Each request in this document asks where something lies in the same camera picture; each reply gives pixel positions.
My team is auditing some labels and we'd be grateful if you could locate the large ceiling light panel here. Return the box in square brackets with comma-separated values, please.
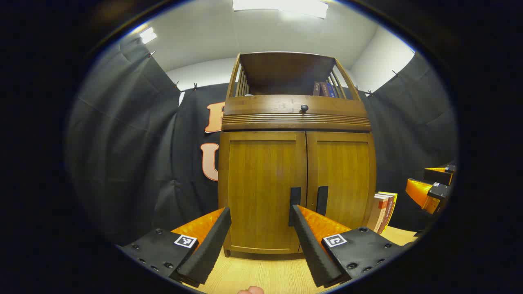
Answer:
[232, 0, 329, 20]

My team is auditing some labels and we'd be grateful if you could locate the white and brown book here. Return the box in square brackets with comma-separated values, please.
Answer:
[378, 195, 393, 234]

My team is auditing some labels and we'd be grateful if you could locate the wooden drawer with black knob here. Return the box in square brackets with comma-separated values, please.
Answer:
[223, 95, 370, 131]

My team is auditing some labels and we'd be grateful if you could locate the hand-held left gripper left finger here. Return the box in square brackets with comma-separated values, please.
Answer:
[118, 206, 232, 287]

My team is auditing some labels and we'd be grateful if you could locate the wooden cabinet door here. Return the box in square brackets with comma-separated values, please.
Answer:
[306, 131, 376, 231]
[219, 131, 308, 256]

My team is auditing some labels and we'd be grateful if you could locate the white book with orange label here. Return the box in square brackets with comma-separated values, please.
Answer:
[367, 194, 388, 232]

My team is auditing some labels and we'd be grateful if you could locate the wooden double-door shoe cabinet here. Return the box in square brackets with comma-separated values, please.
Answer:
[217, 51, 377, 257]

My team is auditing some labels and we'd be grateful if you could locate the yellow book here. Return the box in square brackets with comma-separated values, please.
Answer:
[378, 192, 398, 234]

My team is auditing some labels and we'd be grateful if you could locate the black backdrop cloth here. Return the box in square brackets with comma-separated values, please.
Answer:
[65, 33, 458, 245]

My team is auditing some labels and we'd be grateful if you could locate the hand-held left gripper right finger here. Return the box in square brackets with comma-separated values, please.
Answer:
[288, 204, 409, 287]

